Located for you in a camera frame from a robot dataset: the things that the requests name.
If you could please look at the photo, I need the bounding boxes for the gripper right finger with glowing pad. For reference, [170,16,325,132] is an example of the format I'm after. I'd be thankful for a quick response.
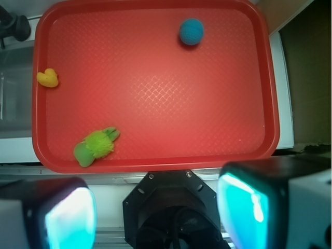
[217,155,331,248]

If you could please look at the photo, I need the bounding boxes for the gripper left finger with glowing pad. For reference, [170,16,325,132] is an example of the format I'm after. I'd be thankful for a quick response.
[1,177,97,248]

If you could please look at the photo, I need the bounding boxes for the yellow rubber duck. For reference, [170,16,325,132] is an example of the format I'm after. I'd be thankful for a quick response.
[36,68,59,88]

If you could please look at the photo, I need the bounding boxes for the white board right of tray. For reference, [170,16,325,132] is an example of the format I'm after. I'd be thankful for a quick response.
[270,32,295,149]

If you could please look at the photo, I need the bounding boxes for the green fuzzy toy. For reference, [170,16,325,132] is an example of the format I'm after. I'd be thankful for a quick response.
[73,127,120,168]

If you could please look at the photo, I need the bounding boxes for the red plastic tray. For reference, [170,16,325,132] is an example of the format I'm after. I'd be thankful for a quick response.
[32,1,280,174]

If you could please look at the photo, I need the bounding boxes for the black clamp knob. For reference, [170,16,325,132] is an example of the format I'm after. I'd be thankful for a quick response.
[1,6,31,49]

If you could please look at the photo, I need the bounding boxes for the blue knitted ball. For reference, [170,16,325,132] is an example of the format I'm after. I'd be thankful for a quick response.
[179,18,204,46]

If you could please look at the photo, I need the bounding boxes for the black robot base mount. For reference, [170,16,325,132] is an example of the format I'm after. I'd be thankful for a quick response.
[122,170,229,248]

